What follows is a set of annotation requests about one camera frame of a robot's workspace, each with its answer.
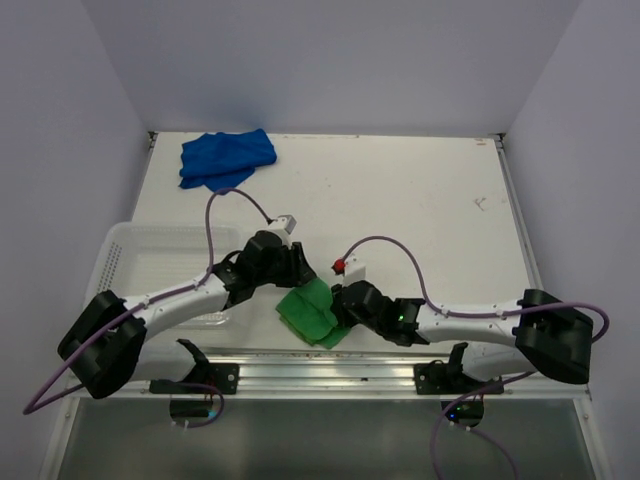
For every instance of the green microfiber towel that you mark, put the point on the green microfiber towel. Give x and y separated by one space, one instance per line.
306 311

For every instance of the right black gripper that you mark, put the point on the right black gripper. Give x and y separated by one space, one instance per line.
343 318

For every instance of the aluminium mounting rail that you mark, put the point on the aluminium mounting rail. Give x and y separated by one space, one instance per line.
342 375

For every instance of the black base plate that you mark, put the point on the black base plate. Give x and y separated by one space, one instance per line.
435 378
223 376

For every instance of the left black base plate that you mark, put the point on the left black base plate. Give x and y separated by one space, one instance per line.
223 376

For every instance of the blue microfiber towel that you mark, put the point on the blue microfiber towel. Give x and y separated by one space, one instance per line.
224 160

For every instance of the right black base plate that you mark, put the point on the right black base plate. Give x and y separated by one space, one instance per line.
435 378

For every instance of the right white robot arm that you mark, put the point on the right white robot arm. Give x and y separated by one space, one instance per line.
537 333

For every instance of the clear plastic basket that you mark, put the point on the clear plastic basket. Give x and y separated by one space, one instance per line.
138 258

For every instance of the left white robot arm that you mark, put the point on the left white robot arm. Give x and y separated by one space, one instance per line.
109 344

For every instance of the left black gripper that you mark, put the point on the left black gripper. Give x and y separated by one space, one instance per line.
298 268

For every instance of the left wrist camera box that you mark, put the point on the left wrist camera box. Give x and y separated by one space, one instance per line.
284 224

